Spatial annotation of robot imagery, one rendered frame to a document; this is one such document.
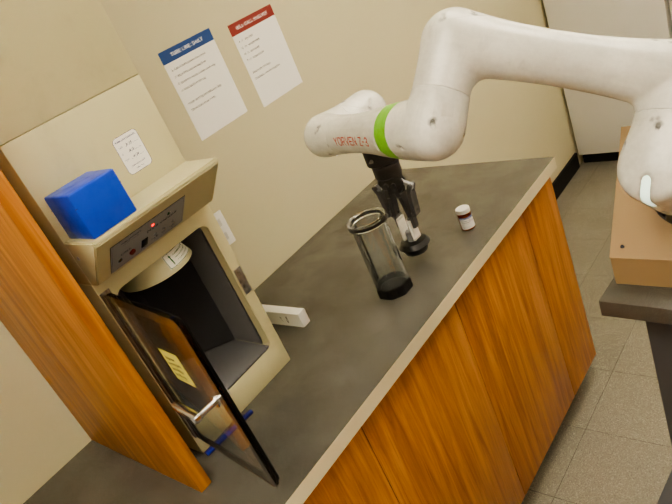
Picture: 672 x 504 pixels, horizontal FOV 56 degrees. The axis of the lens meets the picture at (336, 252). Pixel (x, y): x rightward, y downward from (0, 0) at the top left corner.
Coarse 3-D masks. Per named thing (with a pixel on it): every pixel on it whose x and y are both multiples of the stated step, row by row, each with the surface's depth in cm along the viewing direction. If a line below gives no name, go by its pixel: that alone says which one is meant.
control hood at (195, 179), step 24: (192, 168) 129; (216, 168) 131; (144, 192) 127; (168, 192) 121; (192, 192) 129; (144, 216) 118; (72, 240) 117; (96, 240) 111; (120, 240) 117; (96, 264) 116
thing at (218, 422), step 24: (120, 312) 122; (144, 312) 109; (144, 336) 119; (168, 336) 108; (192, 360) 106; (168, 384) 129; (216, 384) 106; (192, 408) 127; (216, 408) 114; (216, 432) 124; (240, 432) 112; (240, 456) 122; (264, 480) 120
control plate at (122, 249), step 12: (180, 204) 128; (156, 216) 122; (168, 216) 127; (180, 216) 131; (144, 228) 121; (156, 228) 126; (168, 228) 130; (132, 240) 120; (120, 252) 119; (120, 264) 123
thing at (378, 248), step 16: (352, 224) 163; (368, 224) 158; (384, 224) 160; (368, 240) 159; (384, 240) 160; (368, 256) 162; (384, 256) 162; (400, 256) 166; (384, 272) 164; (400, 272) 165; (384, 288) 166
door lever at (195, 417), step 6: (210, 396) 111; (174, 402) 114; (180, 402) 114; (210, 402) 110; (216, 402) 110; (174, 408) 113; (180, 408) 112; (186, 408) 111; (204, 408) 110; (210, 408) 110; (186, 414) 110; (192, 414) 109; (198, 414) 108; (204, 414) 109; (192, 420) 108; (198, 420) 108
